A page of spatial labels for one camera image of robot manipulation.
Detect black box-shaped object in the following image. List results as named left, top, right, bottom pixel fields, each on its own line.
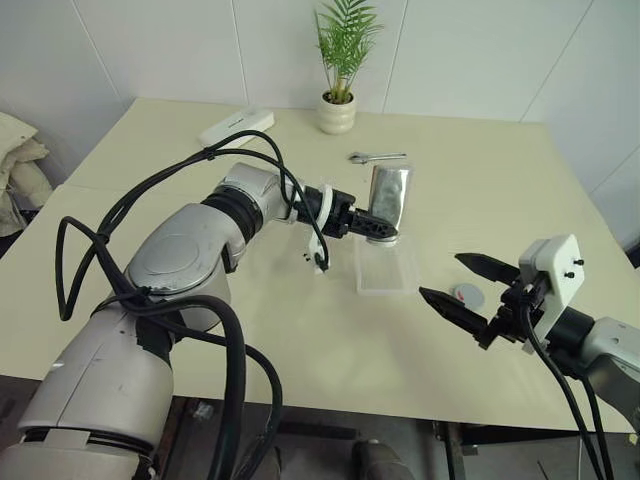
left=621, top=218, right=640, bottom=262

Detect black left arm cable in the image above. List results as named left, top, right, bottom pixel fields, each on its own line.
left=55, top=129, right=332, bottom=480

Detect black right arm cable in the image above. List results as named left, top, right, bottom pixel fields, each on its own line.
left=518, top=299, right=617, bottom=480

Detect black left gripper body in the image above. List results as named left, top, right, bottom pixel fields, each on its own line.
left=327, top=190, right=359, bottom=240

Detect black bar under table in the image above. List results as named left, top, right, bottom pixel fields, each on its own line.
left=276, top=421, right=359, bottom=442

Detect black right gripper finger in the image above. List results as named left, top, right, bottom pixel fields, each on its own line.
left=453, top=251, right=522, bottom=288
left=418, top=286, right=490, bottom=344

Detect silver red can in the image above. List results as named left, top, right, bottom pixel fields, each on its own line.
left=363, top=163, right=417, bottom=248

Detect dark metal table frame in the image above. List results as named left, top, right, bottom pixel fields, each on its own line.
left=164, top=394, right=631, bottom=480

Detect beige cloth bundle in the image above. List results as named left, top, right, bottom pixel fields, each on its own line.
left=0, top=110, right=54, bottom=239

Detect dark rounded shape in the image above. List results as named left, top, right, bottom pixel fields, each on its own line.
left=351, top=438, right=407, bottom=480

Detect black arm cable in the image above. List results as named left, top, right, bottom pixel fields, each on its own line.
left=518, top=299, right=617, bottom=480
left=55, top=129, right=332, bottom=480

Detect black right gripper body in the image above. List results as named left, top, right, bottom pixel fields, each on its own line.
left=473, top=279, right=547, bottom=352

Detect white oblong case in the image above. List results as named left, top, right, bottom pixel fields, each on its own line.
left=197, top=108, right=276, bottom=148

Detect grey round can lid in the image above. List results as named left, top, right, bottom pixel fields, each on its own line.
left=447, top=282, right=488, bottom=310

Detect silver metal wrench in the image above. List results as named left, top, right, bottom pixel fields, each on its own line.
left=347, top=150, right=408, bottom=167

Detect clear plastic tray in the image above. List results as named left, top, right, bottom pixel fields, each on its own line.
left=355, top=233, right=421, bottom=297

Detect green palm plant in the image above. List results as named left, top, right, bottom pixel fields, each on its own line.
left=313, top=0, right=385, bottom=104

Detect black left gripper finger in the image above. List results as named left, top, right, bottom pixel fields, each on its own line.
left=348, top=209, right=402, bottom=241

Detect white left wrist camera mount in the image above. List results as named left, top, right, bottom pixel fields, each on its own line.
left=287, top=183, right=335, bottom=275

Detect cream ribbed plant pot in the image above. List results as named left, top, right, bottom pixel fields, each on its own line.
left=317, top=90, right=358, bottom=136

